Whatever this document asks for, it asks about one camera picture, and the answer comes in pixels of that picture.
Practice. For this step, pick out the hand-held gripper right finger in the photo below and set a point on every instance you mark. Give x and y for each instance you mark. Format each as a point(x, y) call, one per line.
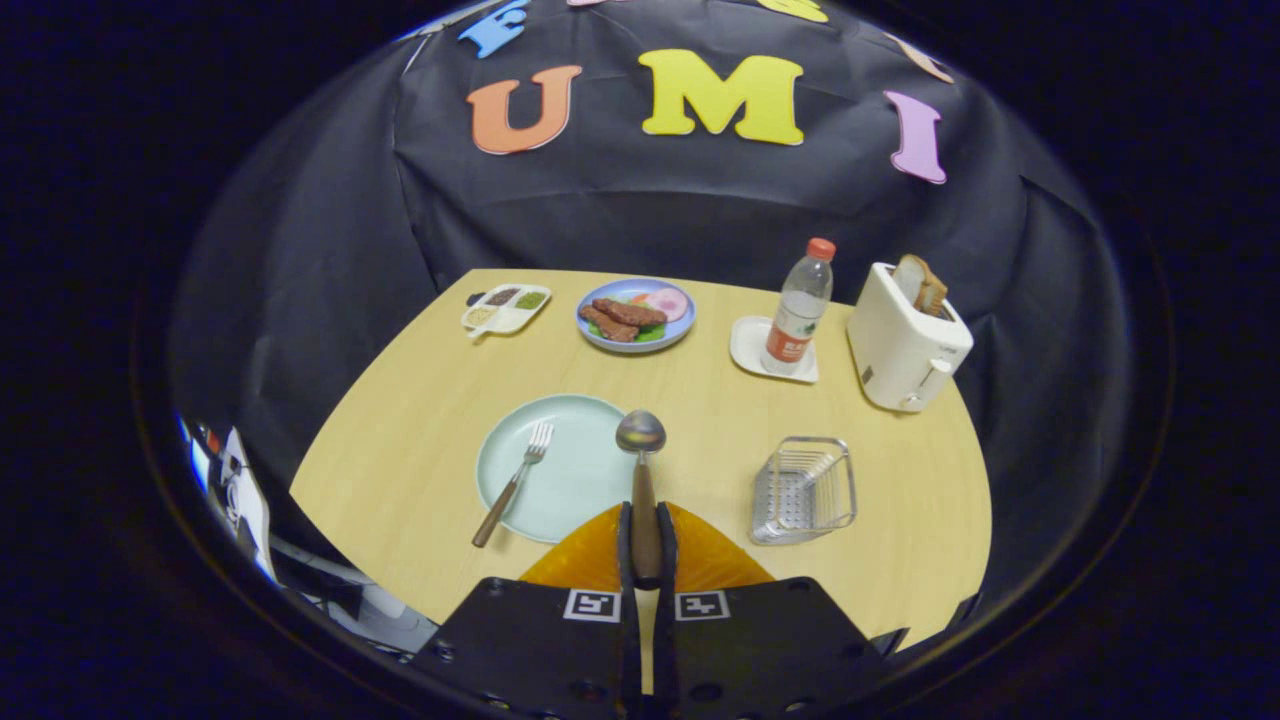
point(760, 650)

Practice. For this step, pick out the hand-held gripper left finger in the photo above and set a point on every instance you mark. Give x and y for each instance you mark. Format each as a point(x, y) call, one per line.
point(540, 650)

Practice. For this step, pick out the light green plate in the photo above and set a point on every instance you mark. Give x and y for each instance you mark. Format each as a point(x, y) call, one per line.
point(575, 470)

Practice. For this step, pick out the white square coaster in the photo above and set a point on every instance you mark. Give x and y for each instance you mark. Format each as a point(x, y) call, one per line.
point(748, 346)

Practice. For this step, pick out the white toaster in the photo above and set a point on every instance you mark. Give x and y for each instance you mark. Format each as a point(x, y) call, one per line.
point(900, 355)

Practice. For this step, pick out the white panel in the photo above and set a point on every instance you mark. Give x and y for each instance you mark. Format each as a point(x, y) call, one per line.
point(248, 500)

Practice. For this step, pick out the brown meat slice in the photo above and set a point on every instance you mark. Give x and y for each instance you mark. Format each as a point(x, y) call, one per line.
point(630, 312)
point(608, 325)

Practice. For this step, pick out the green lettuce leaf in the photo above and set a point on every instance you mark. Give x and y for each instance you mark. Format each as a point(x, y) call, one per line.
point(652, 334)

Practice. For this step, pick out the clear bottle with red cap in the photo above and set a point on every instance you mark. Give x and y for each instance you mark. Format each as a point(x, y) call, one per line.
point(795, 315)

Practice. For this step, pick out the white divided condiment tray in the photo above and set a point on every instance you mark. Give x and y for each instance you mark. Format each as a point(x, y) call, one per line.
point(505, 310)

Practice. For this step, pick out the pink ham slice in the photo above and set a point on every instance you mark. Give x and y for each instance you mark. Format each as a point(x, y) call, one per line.
point(670, 303)

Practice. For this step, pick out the blue plate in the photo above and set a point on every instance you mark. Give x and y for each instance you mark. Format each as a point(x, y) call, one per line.
point(612, 290)

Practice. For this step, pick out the toasted bread slice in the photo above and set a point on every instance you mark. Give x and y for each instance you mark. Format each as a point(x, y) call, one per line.
point(920, 285)

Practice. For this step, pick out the black backdrop cloth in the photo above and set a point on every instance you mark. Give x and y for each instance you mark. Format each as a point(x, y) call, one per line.
point(700, 200)

